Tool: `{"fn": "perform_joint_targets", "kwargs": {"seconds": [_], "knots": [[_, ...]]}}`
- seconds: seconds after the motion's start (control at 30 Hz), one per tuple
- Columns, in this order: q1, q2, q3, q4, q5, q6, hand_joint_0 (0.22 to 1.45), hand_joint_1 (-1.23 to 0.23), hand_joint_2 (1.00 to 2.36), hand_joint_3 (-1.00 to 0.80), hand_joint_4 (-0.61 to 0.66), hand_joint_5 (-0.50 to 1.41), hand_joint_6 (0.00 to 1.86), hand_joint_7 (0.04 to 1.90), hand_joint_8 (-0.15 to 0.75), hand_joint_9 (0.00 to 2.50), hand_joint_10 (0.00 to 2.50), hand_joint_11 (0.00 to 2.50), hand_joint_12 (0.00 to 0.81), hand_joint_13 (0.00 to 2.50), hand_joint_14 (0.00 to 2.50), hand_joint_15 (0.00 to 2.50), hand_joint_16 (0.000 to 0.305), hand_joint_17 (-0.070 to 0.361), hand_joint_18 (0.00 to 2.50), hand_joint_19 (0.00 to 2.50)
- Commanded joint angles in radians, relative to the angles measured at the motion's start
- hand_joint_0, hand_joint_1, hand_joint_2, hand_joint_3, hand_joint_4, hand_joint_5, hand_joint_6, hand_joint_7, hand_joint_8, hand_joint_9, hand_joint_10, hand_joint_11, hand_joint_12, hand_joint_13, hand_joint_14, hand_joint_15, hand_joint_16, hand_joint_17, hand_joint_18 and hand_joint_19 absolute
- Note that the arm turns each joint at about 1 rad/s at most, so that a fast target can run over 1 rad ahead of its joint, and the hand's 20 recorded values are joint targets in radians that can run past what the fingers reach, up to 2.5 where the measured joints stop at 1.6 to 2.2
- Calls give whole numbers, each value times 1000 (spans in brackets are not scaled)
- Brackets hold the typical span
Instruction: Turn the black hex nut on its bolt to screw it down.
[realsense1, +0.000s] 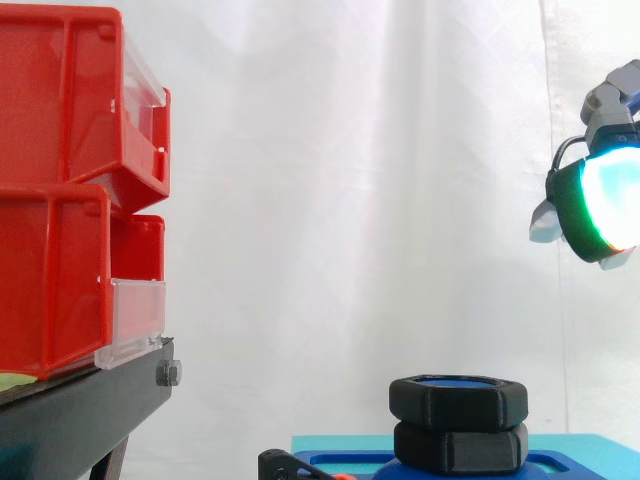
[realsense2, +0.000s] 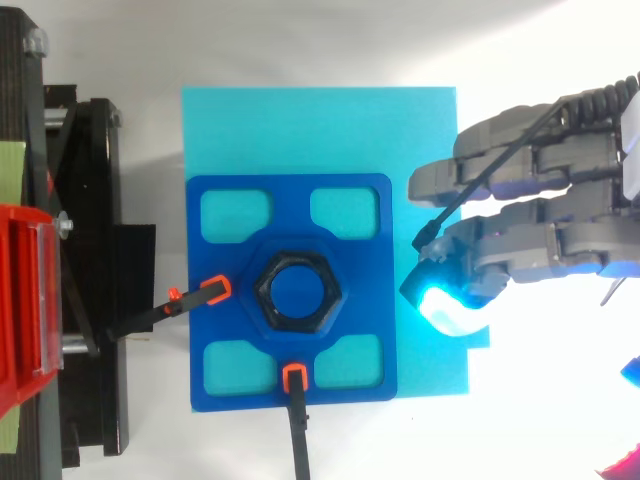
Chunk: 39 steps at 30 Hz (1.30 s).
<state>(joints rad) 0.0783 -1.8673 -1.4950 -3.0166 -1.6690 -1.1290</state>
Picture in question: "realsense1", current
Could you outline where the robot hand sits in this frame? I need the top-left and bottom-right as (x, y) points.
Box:
(528, 58), (640, 272)

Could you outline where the blue plate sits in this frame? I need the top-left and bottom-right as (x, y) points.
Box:
(292, 448), (591, 480)

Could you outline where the turquoise plate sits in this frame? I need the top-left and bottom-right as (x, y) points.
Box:
(291, 432), (640, 480)

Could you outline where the black hex nut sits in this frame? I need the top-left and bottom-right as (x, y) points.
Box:
(393, 421), (530, 475)
(388, 373), (530, 430)

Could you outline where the black stand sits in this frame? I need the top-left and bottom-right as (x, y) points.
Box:
(0, 337), (184, 480)

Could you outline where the black-and-orange clip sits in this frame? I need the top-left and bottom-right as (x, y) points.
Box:
(257, 448), (361, 480)

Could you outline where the thin black cable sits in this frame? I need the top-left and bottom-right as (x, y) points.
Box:
(549, 137), (589, 176)

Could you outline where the red plastic bin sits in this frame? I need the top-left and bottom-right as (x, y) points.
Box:
(0, 7), (172, 211)
(0, 182), (167, 381)

